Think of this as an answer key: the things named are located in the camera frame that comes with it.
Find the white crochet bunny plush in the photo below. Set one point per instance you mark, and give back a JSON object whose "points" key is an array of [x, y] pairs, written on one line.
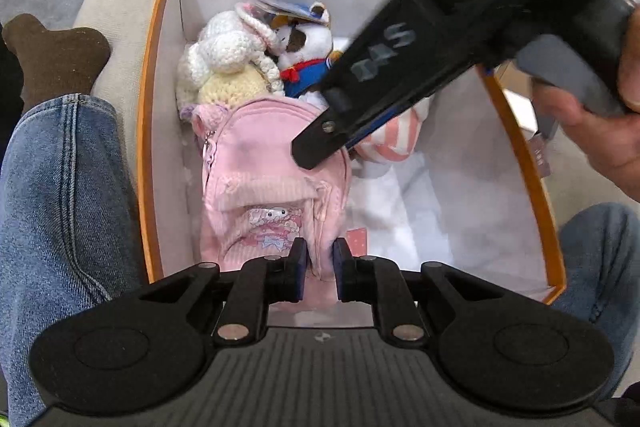
{"points": [[225, 52]]}

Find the orange cardboard box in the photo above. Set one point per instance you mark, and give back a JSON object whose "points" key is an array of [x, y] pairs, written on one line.
{"points": [[170, 187]]}

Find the person's left leg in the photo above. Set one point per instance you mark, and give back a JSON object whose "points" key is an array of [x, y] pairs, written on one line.
{"points": [[65, 232]]}

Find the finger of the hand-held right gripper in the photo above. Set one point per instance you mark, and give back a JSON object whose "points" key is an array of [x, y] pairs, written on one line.
{"points": [[320, 142]]}

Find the white plush dog with cap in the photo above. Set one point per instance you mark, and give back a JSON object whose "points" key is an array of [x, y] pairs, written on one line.
{"points": [[302, 44]]}

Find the person's right leg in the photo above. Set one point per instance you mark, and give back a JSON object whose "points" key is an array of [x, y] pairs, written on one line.
{"points": [[600, 267]]}

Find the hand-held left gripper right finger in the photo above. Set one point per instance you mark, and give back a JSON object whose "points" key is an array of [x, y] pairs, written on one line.
{"points": [[340, 272]]}

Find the pink striped white plush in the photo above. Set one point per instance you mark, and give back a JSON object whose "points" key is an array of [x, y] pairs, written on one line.
{"points": [[395, 142]]}

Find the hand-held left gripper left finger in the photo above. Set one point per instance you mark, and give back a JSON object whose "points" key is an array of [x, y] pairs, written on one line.
{"points": [[301, 272]]}

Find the brown sock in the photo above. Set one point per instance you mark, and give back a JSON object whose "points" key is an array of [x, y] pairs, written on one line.
{"points": [[55, 52]]}

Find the pink mini backpack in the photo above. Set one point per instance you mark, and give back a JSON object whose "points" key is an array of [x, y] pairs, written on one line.
{"points": [[250, 157]]}

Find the person's right hand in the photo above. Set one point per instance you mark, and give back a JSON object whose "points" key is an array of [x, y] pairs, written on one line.
{"points": [[595, 142]]}

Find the person's leg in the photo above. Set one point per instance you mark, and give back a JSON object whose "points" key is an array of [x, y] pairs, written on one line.
{"points": [[600, 267], [65, 232]]}

